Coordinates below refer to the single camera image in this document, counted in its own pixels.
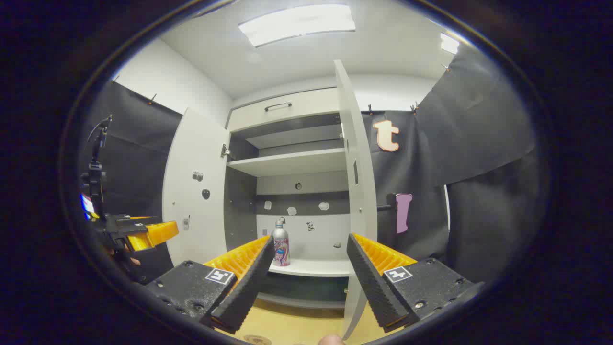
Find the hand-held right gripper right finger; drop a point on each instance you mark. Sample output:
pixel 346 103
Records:
pixel 373 287

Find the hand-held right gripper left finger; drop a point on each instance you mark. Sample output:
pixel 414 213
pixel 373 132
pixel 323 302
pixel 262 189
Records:
pixel 249 287

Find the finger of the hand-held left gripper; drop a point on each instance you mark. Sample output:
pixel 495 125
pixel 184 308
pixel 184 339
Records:
pixel 163 232
pixel 139 242

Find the round tan coaster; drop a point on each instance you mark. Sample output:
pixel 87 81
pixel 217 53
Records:
pixel 257 340

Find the silver bottle with printed label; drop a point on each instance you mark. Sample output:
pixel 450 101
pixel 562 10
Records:
pixel 280 239

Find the white cabinet door phone sticker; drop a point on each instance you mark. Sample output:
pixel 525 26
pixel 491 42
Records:
pixel 196 158

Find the white and grey cabinet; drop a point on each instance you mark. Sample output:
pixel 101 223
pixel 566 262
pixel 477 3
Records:
pixel 292 165

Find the white cabinet door cat sticker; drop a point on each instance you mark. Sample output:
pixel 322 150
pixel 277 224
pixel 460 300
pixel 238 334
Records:
pixel 354 143

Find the white cabinet drawer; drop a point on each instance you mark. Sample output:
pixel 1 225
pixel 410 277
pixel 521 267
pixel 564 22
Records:
pixel 306 112

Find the black backdrop cloth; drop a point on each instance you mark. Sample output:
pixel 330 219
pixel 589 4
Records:
pixel 479 143

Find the large ceiling light panel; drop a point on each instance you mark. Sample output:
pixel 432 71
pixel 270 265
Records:
pixel 297 24

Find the small ceiling light panel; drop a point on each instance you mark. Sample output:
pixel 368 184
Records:
pixel 449 44

